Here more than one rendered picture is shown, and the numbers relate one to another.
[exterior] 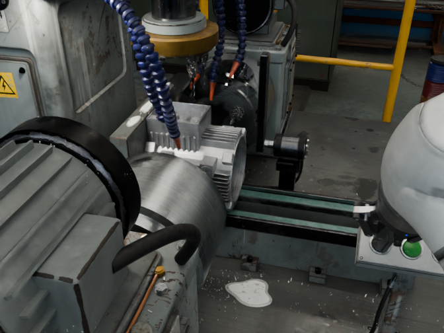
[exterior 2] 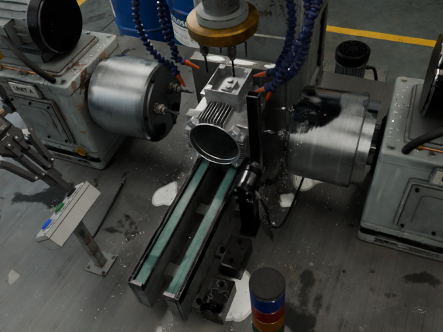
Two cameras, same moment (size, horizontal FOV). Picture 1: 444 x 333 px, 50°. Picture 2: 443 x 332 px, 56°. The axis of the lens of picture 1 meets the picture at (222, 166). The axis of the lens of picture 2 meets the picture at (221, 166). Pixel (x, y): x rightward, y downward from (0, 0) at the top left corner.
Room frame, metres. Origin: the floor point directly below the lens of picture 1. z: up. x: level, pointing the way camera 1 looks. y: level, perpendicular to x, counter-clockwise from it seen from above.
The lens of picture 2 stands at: (1.15, -0.84, 1.85)
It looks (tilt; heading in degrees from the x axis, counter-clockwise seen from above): 48 degrees down; 104
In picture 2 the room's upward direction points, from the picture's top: 8 degrees counter-clockwise
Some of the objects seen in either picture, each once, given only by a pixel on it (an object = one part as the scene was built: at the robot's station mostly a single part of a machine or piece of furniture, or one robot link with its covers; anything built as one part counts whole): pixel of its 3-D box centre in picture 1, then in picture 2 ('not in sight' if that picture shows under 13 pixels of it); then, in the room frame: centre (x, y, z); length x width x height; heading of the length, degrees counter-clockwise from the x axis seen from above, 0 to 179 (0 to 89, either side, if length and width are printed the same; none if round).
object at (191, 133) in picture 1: (180, 125); (229, 88); (0.98, 0.10, 1.11); 0.12 x 0.11 x 0.07; 75
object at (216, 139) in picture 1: (197, 163); (227, 122); (0.97, 0.06, 1.01); 0.20 x 0.19 x 0.19; 75
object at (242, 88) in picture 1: (230, 99); (341, 138); (1.29, -0.02, 1.04); 0.41 x 0.25 x 0.25; 166
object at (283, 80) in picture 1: (247, 83); (442, 172); (1.55, -0.09, 0.99); 0.35 x 0.31 x 0.37; 166
